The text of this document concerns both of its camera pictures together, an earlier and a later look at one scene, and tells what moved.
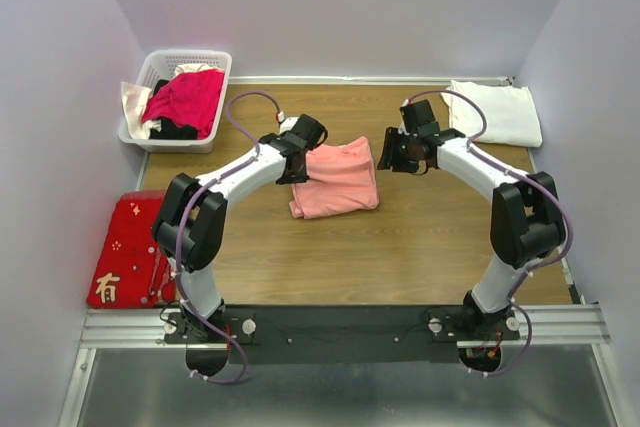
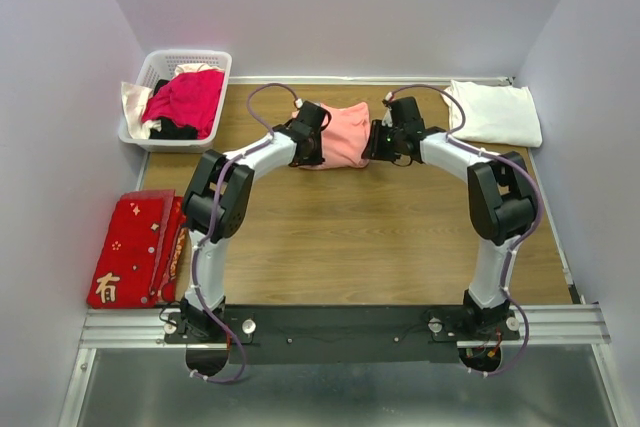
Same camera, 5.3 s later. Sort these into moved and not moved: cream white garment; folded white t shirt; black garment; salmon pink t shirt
Moved: salmon pink t shirt
Not moved: black garment; cream white garment; folded white t shirt
